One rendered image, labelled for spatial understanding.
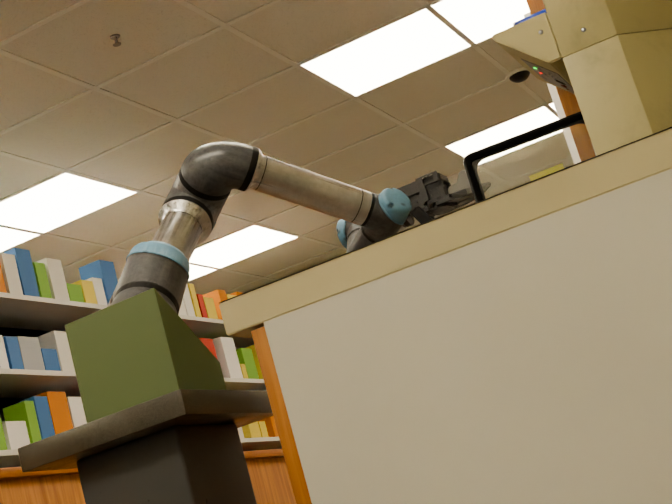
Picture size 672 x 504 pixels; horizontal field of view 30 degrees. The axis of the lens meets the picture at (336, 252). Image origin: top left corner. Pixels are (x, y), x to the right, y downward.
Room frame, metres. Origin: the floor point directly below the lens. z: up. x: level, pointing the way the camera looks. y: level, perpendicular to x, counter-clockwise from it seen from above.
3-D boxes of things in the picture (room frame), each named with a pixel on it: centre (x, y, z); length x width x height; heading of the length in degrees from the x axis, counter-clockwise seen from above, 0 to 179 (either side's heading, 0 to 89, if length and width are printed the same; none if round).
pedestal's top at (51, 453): (2.09, 0.37, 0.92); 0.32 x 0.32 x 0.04; 68
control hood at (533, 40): (2.42, -0.52, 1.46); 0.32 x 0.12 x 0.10; 159
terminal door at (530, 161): (2.59, -0.47, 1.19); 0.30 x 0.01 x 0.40; 73
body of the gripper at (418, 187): (2.71, -0.22, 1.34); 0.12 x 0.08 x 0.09; 69
